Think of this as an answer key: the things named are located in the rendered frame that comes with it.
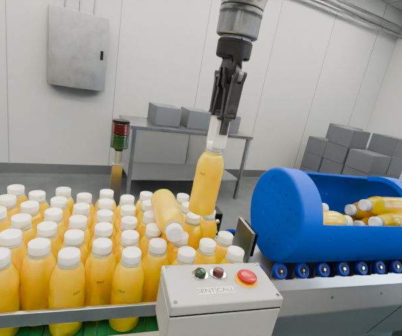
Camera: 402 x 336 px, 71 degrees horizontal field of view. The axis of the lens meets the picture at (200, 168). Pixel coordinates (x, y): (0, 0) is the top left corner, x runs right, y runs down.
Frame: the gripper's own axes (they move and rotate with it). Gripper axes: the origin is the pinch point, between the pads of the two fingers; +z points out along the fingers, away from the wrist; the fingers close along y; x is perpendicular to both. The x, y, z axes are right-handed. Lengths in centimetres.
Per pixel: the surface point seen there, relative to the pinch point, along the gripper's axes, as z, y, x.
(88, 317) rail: 36.7, -14.4, 24.9
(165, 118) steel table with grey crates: 33, 261, -35
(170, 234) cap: 21.7, -8.5, 9.7
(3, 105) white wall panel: 50, 310, 140
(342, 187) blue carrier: 17, 18, -61
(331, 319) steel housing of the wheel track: 53, -7, -47
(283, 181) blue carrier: 12.6, 5.5, -25.1
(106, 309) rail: 34.9, -14.4, 21.7
